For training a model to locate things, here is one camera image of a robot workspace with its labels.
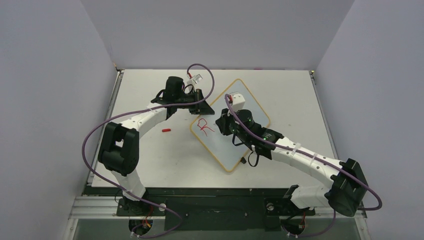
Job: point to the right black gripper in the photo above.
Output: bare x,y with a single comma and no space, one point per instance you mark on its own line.
224,122

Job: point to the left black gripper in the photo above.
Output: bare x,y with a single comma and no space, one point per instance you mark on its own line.
202,108

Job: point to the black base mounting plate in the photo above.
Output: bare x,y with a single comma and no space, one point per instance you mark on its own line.
209,209

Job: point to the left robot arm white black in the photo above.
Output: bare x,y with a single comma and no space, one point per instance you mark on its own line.
120,145

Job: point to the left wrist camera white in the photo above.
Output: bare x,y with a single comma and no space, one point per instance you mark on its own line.
194,80

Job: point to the yellow framed whiteboard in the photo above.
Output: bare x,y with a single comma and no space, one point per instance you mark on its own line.
219,138

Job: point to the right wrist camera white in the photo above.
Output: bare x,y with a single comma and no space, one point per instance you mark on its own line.
236,101

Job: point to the front aluminium extrusion bar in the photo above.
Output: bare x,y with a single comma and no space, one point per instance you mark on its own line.
94,207

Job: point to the right aluminium rail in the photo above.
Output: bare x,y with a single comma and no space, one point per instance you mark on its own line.
330,137

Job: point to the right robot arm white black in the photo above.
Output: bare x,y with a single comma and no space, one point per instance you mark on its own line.
342,183

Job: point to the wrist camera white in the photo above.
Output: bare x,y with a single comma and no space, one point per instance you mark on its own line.
236,101
194,80

